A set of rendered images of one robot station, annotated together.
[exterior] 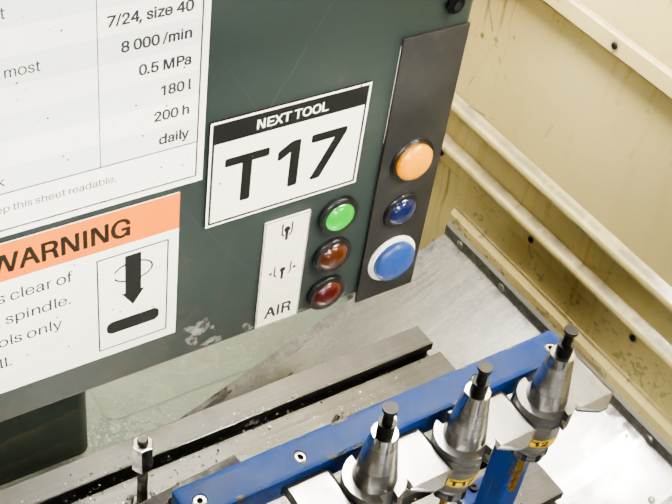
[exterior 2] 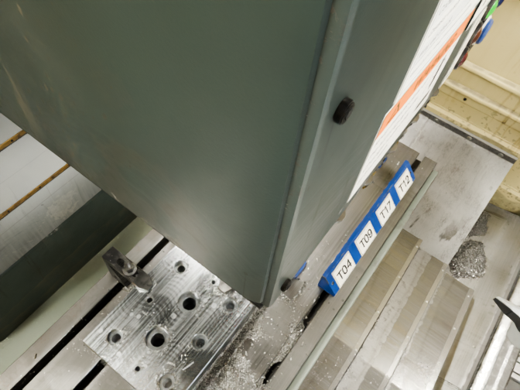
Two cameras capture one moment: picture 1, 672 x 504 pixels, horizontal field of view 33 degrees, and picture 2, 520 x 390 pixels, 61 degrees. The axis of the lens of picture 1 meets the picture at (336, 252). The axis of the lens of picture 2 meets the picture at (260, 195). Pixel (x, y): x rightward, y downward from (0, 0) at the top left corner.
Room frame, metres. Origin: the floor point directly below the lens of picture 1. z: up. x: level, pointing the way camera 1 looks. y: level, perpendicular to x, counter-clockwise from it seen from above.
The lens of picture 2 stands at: (0.18, 0.35, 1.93)
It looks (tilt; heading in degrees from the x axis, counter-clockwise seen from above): 57 degrees down; 339
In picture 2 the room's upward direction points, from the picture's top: 8 degrees clockwise
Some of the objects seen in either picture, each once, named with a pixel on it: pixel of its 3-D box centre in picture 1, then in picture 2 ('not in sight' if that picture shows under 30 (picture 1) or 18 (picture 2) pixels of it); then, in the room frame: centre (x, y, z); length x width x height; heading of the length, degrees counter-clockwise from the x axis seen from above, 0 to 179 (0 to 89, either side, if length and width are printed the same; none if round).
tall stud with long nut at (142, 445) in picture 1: (142, 472); not in sight; (0.81, 0.19, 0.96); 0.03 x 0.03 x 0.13
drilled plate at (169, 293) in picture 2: not in sight; (174, 323); (0.49, 0.38, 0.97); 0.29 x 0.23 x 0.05; 129
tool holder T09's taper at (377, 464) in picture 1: (379, 454); not in sight; (0.67, -0.07, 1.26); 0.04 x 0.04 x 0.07
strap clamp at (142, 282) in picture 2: not in sight; (130, 273); (0.62, 0.46, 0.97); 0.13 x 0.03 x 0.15; 39
